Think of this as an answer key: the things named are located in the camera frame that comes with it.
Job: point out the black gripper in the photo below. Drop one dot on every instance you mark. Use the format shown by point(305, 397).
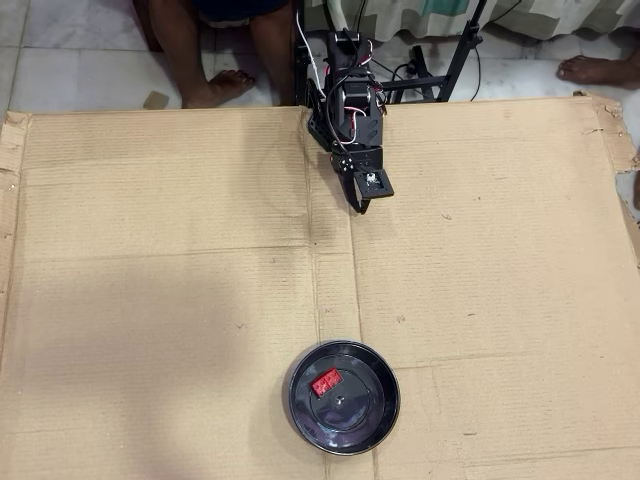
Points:
point(361, 161)

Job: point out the red lego block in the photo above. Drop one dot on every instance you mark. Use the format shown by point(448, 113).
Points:
point(327, 382)

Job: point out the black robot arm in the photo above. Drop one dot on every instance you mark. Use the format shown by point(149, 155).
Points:
point(350, 100)

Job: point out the round black plastic bin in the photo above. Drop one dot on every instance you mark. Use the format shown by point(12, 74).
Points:
point(360, 425)

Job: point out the black perforated base clamp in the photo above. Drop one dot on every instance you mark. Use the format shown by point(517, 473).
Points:
point(320, 127)

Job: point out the bare human lower leg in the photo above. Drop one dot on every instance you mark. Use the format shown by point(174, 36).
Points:
point(275, 60)

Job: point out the black tripod stand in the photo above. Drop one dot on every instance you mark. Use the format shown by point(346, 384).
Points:
point(462, 50)

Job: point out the white pipe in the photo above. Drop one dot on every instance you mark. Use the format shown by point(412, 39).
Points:
point(340, 15)

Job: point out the large brown cardboard sheet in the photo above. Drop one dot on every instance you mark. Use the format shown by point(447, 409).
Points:
point(150, 225)

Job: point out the bare human leg with foot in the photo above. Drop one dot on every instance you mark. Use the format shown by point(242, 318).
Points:
point(190, 60)

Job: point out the small cardboard scrap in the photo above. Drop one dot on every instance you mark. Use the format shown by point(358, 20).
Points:
point(157, 100)

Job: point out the dark shorts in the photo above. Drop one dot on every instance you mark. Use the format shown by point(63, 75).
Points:
point(235, 5)

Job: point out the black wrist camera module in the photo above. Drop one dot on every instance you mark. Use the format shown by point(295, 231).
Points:
point(375, 184)

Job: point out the black metal post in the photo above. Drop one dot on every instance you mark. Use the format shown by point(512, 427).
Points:
point(301, 75)

